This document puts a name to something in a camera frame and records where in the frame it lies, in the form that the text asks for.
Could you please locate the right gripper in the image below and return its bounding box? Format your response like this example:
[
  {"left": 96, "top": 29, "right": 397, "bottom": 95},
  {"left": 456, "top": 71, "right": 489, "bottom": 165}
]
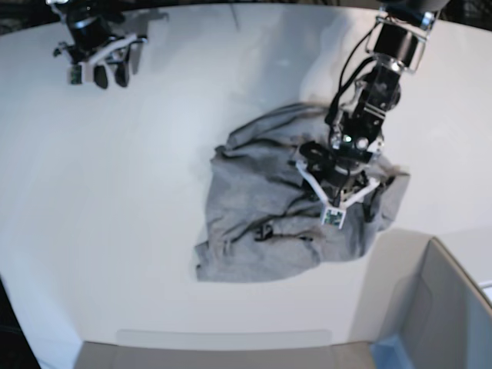
[{"left": 52, "top": 17, "right": 148, "bottom": 89}]

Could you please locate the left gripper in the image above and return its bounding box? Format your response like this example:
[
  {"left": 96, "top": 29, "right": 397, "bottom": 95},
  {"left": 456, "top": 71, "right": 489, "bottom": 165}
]
[{"left": 296, "top": 159, "right": 400, "bottom": 210}]

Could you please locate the grey t-shirt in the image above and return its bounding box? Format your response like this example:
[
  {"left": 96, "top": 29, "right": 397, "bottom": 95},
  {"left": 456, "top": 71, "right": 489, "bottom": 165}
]
[{"left": 194, "top": 103, "right": 411, "bottom": 283}]

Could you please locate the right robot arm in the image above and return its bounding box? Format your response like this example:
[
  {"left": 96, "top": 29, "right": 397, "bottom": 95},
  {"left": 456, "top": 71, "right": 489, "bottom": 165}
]
[{"left": 45, "top": 1, "right": 148, "bottom": 89}]

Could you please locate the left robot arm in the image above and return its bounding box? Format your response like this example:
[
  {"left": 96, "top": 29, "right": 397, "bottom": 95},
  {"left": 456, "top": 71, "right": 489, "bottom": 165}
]
[{"left": 299, "top": 1, "right": 447, "bottom": 211}]

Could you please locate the grey cardboard box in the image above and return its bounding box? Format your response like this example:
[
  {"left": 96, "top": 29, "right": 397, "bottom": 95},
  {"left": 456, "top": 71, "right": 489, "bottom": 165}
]
[{"left": 75, "top": 230, "right": 491, "bottom": 368}]

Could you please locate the blue item in box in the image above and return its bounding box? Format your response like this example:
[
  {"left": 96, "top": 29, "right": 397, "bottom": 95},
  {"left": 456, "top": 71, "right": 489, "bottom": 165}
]
[{"left": 370, "top": 334, "right": 413, "bottom": 369}]

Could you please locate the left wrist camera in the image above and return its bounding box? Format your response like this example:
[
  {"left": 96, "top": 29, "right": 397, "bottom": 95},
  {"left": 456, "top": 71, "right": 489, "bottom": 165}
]
[{"left": 321, "top": 206, "right": 346, "bottom": 229}]

